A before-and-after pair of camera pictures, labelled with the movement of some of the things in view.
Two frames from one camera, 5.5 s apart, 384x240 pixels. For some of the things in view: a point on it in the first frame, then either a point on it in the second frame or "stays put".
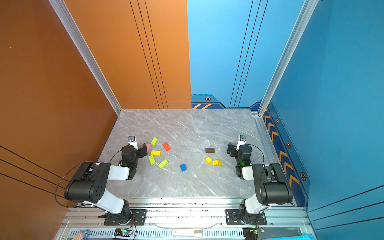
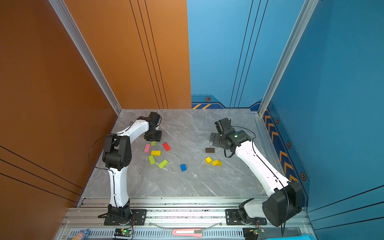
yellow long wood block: [156, 152] stays put
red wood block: [166, 146] stays put
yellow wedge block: [217, 163] stays put
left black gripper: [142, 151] to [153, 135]
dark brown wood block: [209, 150] stays put
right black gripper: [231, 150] to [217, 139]
